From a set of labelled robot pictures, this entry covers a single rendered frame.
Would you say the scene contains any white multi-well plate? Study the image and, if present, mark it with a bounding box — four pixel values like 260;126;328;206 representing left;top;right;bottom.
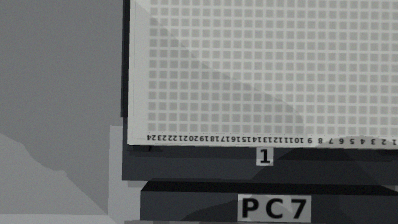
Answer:
127;0;398;150

